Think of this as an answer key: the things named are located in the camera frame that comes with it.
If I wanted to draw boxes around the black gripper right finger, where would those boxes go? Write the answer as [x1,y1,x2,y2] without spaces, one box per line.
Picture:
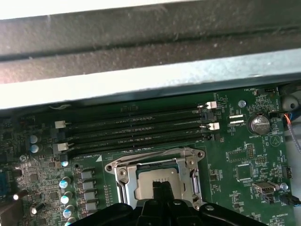
[164,181,269,226]

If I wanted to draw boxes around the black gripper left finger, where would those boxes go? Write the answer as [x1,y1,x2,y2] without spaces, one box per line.
[68,181,169,226]

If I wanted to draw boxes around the metal internal USB port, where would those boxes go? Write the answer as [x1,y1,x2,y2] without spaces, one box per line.
[253,181,277,196]

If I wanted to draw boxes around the green motherboard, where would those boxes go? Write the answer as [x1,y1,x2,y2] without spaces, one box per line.
[0,88,301,226]

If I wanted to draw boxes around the coloured fan wire bundle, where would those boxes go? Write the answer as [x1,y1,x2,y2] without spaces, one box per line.
[281,112,301,153]

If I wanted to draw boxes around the thin metal locking lever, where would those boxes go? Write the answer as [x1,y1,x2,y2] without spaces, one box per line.
[109,147,197,165]

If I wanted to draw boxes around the silver coin cell battery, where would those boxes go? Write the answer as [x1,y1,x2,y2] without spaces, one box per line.
[250,113,270,135]

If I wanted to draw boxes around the CPU with silver top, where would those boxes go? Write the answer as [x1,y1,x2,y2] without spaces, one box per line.
[136,164,179,203]

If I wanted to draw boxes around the CPU socket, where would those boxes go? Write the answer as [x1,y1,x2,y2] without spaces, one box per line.
[104,147,206,212]

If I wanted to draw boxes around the black RAM slot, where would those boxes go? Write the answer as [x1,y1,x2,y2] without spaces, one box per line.
[53,122,220,153]
[55,112,214,141]
[60,133,216,163]
[54,101,217,129]

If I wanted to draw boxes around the metal socket cover frame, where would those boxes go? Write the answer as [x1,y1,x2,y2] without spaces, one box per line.
[114,157,203,210]

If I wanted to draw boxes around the black open PC case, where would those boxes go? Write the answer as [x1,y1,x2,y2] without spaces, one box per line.
[0,0,301,113]

